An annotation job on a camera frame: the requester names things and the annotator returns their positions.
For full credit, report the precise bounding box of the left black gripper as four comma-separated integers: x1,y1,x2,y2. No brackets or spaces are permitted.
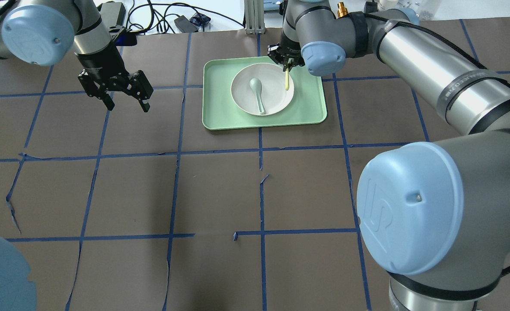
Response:
78,69,153,113

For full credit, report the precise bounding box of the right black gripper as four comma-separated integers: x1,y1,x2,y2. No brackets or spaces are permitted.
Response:
267,44,305,72

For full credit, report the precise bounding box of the yellow plastic fork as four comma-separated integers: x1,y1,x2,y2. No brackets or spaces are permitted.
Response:
284,70,290,91

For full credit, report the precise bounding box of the white round plate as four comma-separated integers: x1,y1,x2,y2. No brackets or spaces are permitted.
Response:
231,63,295,116

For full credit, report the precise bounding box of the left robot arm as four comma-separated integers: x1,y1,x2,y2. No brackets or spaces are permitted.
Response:
0,0,153,112

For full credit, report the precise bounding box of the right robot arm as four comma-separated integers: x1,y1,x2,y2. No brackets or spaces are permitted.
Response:
259,71,458,311

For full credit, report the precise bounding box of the light blue plastic spoon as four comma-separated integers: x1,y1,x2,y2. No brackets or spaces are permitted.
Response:
249,77,265,115

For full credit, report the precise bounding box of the light green tray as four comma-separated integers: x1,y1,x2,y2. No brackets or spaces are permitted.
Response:
202,57,328,130

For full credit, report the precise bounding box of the black power adapter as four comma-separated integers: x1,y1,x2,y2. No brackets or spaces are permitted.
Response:
174,15,198,33

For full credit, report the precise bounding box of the brown paper table cover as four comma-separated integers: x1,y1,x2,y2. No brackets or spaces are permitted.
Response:
0,17,510,311

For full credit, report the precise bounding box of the aluminium frame post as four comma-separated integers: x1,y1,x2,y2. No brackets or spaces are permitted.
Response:
243,0,266,34

